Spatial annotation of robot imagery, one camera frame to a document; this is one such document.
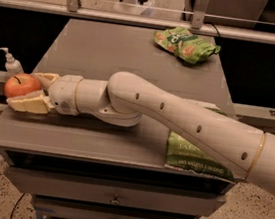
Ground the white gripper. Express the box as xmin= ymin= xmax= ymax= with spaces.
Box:
xmin=6 ymin=72 xmax=83 ymax=116

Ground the red apple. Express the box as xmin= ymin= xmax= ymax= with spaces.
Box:
xmin=4 ymin=73 xmax=42 ymax=98

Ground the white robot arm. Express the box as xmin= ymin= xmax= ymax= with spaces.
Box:
xmin=4 ymin=71 xmax=275 ymax=196

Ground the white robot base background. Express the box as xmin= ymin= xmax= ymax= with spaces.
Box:
xmin=114 ymin=0 xmax=155 ymax=16

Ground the green rice chip bag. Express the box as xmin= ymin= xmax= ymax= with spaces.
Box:
xmin=153 ymin=27 xmax=220 ymax=64

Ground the green Kettle jalapeno chip bag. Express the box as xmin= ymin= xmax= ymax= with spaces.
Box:
xmin=162 ymin=97 xmax=245 ymax=183

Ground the white pump dispenser bottle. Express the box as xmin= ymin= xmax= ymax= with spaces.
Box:
xmin=0 ymin=47 xmax=24 ymax=77

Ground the grey drawer cabinet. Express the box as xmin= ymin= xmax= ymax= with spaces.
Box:
xmin=0 ymin=19 xmax=234 ymax=219

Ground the black cable on floor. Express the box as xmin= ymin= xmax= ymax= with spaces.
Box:
xmin=9 ymin=191 xmax=28 ymax=219

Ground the metal railing frame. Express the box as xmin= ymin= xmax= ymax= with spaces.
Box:
xmin=0 ymin=0 xmax=275 ymax=45

